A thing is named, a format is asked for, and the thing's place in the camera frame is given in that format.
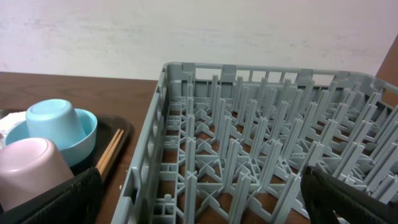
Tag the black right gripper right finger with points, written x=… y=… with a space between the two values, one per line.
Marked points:
x=326 y=198

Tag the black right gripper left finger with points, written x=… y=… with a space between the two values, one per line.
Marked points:
x=77 y=200

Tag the white napkin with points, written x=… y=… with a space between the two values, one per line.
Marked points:
x=9 y=122

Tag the grey dishwasher rack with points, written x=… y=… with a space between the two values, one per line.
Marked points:
x=235 y=139

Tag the light blue bowl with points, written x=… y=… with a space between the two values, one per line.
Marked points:
x=73 y=152

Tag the wooden chopstick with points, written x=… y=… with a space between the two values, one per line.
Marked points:
x=110 y=153
x=102 y=158

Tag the dark brown tray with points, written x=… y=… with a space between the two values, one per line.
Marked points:
x=108 y=125

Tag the light blue cup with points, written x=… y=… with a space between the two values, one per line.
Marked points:
x=56 y=120

